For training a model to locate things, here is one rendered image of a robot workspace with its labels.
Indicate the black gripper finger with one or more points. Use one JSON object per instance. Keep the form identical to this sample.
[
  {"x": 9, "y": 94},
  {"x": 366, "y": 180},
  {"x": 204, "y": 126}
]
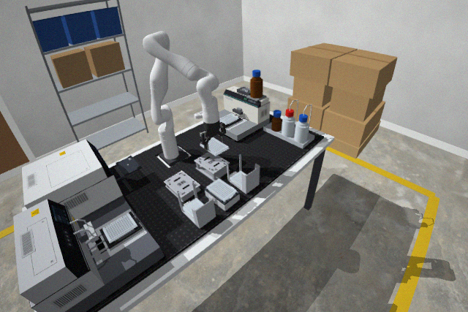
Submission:
[
  {"x": 222, "y": 132},
  {"x": 204, "y": 139}
]

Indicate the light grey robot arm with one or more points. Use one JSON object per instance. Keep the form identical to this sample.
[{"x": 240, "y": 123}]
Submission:
[{"x": 158, "y": 45}]

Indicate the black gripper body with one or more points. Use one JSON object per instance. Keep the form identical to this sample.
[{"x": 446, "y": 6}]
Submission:
[{"x": 211, "y": 127}]

